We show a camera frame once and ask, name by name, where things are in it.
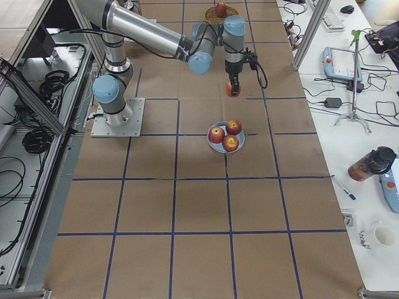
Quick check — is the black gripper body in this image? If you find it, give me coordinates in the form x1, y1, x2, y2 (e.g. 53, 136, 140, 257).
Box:
224, 46, 257, 89

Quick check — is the white keyboard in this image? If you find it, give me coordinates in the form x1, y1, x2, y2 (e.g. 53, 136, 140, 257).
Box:
322, 6, 345, 32

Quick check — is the red yellow apple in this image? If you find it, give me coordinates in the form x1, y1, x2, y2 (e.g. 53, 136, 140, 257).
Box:
225, 82, 241, 98

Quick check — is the teach pendant tablet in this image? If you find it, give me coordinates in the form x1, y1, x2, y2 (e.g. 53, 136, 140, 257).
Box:
322, 47, 355, 81

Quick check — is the white mug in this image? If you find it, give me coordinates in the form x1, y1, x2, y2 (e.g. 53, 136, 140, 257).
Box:
358, 222, 395, 250

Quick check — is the green reacher grabber tool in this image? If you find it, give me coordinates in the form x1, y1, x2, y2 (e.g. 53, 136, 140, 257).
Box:
333, 30, 372, 134

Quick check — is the woven wicker basket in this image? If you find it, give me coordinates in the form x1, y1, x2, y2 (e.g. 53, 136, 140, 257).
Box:
204, 6, 239, 24

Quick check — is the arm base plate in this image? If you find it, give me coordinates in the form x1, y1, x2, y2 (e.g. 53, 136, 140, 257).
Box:
90, 98, 145, 138

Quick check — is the black power adapter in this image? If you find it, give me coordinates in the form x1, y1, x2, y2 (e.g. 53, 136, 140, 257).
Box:
323, 97, 342, 108

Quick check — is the red apple plate front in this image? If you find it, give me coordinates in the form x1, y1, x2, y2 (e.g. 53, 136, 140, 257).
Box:
222, 135, 239, 152

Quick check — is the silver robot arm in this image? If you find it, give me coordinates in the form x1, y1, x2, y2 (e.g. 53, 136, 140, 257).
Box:
77, 1, 260, 97

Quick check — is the blue white pen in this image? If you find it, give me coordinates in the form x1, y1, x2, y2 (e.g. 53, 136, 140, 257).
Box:
331, 174, 357, 201

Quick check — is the brown drink bottle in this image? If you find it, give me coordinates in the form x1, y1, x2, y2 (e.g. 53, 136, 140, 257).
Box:
347, 146, 397, 181

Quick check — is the red apple plate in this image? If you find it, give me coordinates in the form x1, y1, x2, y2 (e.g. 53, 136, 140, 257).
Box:
222, 135, 239, 152
208, 126, 225, 144
225, 119, 242, 135

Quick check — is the right black cable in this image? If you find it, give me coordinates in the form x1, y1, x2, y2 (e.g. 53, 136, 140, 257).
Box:
249, 59, 268, 90

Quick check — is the black computer mouse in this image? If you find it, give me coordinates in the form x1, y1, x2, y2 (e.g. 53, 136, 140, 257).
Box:
340, 5, 355, 14

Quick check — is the red apple plate left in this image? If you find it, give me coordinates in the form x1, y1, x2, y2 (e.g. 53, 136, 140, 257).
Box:
208, 126, 225, 144

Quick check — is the aluminium frame post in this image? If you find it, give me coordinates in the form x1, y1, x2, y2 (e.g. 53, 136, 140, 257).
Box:
292, 0, 330, 71

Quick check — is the red apple plate top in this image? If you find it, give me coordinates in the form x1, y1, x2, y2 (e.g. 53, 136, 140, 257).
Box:
225, 119, 242, 135

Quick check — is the dark red apple basket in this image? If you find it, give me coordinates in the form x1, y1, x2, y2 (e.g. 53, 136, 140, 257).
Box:
214, 1, 227, 17

